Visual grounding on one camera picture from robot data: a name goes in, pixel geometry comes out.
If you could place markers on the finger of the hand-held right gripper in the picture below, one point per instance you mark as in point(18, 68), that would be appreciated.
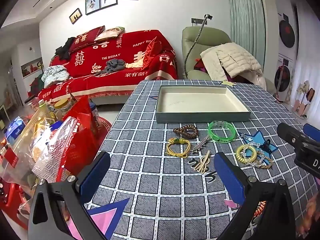
point(311, 131)
point(287, 131)

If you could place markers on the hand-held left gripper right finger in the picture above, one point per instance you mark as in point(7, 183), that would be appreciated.
point(228, 175)

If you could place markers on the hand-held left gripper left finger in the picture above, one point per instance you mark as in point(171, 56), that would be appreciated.
point(96, 172)

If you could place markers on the black claw hair clip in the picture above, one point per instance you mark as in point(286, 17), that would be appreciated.
point(267, 143)

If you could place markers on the silver metal hair clip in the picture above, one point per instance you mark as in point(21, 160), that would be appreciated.
point(200, 145)

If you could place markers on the shallow grey cardboard box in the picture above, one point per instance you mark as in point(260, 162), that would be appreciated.
point(197, 102)

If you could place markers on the cardboard figure decoration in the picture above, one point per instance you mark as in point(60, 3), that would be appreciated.
point(303, 100)

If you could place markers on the green plastic bangle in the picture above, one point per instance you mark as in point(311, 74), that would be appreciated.
point(212, 135)

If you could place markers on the red patterned rug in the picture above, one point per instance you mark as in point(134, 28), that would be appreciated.
point(105, 125)

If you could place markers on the blue lid jar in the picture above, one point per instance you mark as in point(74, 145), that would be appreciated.
point(94, 115)

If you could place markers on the grey checked tablecloth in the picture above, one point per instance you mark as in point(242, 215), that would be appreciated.
point(155, 170)

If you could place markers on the clear plastic zip bag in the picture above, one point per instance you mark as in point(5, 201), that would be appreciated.
point(32, 150)

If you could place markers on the yellow lid jar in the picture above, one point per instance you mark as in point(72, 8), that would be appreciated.
point(61, 107)

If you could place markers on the white sofa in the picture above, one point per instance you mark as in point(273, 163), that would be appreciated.
point(110, 99)

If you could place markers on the blue box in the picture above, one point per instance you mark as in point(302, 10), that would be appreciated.
point(15, 131)

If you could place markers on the white puffer jacket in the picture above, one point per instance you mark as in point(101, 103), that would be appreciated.
point(232, 57)

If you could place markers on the light patterned cloth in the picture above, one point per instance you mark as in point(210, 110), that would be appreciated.
point(55, 75)

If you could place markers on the grey clothing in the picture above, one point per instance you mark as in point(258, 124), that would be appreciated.
point(115, 65)

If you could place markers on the red clothing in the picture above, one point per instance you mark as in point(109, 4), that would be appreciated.
point(199, 66)

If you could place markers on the red covered sofa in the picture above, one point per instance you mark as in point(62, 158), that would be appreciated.
point(112, 52)

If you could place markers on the green armchair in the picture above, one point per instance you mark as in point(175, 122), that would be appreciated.
point(207, 36)

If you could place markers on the pale green curtain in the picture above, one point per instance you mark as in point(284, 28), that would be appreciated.
point(245, 12)

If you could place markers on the flexible floor stand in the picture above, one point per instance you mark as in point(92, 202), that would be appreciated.
point(191, 47)

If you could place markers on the black clothing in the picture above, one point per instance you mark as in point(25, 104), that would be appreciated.
point(63, 48)

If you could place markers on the red satin pillow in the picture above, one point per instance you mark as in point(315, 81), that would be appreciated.
point(150, 55)

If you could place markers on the dark red printed pillow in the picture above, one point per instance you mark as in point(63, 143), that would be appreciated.
point(83, 38)

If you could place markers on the cream printed pillow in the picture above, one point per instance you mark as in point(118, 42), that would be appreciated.
point(110, 33)

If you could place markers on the red and black wall poster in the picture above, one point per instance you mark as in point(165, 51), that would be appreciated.
point(282, 76)

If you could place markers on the round black wall poster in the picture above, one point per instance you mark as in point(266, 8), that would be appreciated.
point(287, 31)

